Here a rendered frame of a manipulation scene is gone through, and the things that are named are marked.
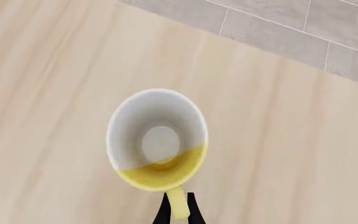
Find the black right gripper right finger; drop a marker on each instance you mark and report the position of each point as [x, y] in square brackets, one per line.
[195, 210]

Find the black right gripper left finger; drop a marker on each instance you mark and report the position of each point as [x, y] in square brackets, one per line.
[163, 212]

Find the yellow and white mug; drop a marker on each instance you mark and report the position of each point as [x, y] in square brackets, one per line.
[129, 130]

